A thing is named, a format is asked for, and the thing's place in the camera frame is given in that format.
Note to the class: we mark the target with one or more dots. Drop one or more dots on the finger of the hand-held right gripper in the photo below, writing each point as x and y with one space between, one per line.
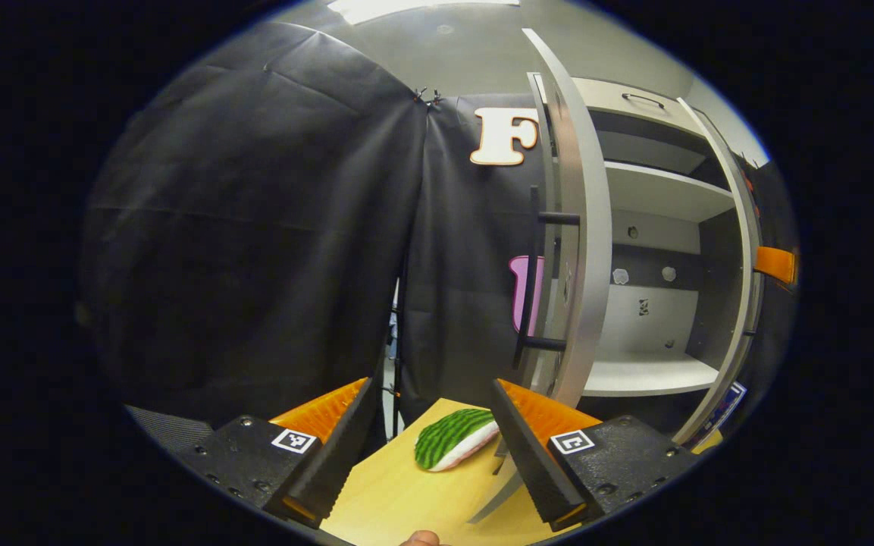
776 264

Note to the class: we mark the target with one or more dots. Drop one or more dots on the dark ribbed fabric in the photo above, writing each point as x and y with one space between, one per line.
171 428

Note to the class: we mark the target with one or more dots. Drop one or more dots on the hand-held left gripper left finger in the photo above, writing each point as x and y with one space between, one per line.
338 447

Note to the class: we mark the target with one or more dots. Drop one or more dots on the black backdrop stand pole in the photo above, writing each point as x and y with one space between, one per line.
399 341

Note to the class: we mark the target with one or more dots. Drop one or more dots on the white and grey cabinet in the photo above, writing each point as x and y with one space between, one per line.
649 318

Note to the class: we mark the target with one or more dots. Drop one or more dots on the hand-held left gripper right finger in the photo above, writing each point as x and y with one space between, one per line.
527 447

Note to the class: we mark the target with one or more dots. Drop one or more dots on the black backdrop cloth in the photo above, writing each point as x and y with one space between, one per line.
255 227

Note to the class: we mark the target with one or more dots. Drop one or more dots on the white cabinet drawer front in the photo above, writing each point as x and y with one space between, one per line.
603 98

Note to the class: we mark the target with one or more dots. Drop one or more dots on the white cabinet shelf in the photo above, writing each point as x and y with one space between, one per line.
664 189

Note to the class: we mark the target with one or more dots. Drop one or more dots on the white cabinet door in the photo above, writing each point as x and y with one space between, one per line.
592 250
746 220

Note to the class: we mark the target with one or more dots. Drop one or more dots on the green striped watermelon coaster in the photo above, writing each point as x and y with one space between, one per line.
452 436

